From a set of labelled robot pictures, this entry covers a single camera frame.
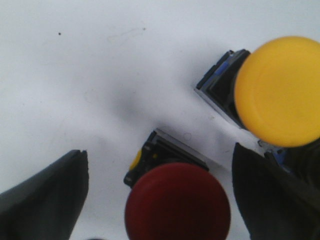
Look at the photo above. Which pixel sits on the yellow mushroom push button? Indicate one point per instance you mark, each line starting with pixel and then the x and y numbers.
pixel 272 92

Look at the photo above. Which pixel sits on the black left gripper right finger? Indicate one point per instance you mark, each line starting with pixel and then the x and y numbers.
pixel 276 204

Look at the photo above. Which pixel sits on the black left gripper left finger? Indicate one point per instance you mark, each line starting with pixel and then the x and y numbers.
pixel 47 205

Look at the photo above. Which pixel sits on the black push button base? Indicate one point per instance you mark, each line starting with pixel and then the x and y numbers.
pixel 292 160

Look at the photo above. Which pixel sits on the red mushroom push button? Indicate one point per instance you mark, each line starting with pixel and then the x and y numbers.
pixel 173 195

